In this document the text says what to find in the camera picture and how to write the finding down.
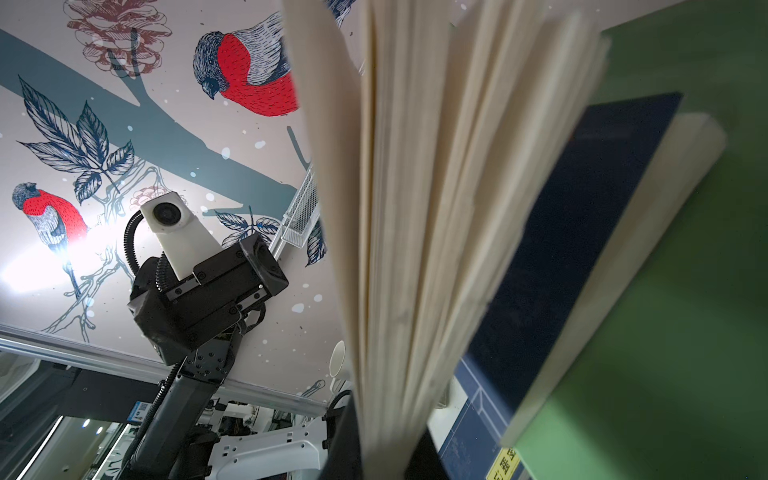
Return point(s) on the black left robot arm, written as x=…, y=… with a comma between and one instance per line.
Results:
x=166, y=430

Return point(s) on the blue book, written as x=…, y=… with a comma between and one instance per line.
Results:
x=623, y=176
x=429, y=156

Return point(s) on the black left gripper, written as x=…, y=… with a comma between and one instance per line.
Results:
x=219, y=293

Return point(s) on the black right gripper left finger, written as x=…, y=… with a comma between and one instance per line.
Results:
x=344, y=460

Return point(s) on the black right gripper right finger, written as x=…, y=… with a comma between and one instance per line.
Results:
x=426, y=459

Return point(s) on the green wooden shelf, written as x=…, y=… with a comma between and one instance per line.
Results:
x=674, y=383

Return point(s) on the white wire mesh basket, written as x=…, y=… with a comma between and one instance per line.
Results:
x=300, y=218

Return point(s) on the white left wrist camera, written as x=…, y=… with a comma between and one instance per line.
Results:
x=184, y=239

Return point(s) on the white cup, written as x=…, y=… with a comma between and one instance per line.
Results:
x=340, y=365

